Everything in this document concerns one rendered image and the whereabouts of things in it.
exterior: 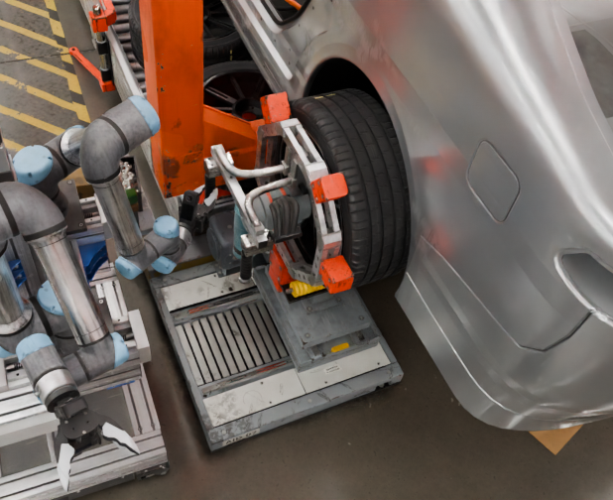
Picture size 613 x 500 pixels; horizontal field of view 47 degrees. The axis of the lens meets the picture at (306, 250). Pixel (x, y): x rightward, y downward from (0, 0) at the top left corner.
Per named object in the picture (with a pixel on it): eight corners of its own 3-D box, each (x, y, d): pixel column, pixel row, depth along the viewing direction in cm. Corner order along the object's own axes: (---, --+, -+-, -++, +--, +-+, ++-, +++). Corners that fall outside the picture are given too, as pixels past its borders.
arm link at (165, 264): (171, 263, 215) (172, 279, 222) (186, 237, 222) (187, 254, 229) (147, 254, 216) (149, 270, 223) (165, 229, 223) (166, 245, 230)
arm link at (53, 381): (68, 364, 149) (31, 380, 144) (78, 380, 147) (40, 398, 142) (69, 382, 154) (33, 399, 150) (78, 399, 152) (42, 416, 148)
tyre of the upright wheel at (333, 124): (441, 179, 203) (340, 48, 239) (369, 198, 195) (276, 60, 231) (397, 311, 253) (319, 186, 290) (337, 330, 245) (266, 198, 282)
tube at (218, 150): (289, 176, 226) (292, 152, 218) (232, 189, 220) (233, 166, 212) (268, 139, 235) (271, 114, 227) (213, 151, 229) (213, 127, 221)
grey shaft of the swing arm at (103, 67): (115, 92, 377) (104, 11, 337) (105, 94, 375) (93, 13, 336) (111, 82, 381) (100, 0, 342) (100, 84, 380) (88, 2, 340)
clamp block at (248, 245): (273, 250, 217) (274, 239, 213) (245, 257, 214) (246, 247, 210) (267, 237, 220) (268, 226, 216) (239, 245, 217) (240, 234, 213)
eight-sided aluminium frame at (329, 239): (326, 309, 245) (351, 204, 202) (308, 313, 243) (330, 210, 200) (267, 196, 273) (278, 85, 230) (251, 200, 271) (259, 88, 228)
